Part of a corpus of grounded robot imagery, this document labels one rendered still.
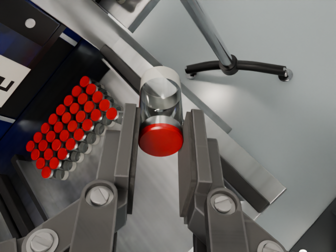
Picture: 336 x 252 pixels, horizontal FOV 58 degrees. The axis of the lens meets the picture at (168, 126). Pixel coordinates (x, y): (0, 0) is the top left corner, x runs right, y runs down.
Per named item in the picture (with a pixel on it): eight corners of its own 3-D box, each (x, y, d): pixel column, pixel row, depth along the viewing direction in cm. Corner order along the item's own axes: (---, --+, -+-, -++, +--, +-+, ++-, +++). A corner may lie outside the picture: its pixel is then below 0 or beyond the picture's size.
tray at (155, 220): (30, 163, 61) (15, 161, 58) (114, 65, 58) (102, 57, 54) (122, 322, 45) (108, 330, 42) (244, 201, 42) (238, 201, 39)
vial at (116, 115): (118, 120, 54) (103, 114, 50) (126, 111, 54) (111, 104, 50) (125, 128, 53) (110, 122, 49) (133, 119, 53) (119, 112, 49)
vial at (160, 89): (139, 94, 18) (135, 152, 15) (141, 62, 16) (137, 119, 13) (177, 97, 18) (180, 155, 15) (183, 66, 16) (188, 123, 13)
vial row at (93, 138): (58, 174, 57) (38, 172, 53) (120, 103, 55) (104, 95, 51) (63, 182, 56) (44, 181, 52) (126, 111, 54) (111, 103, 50)
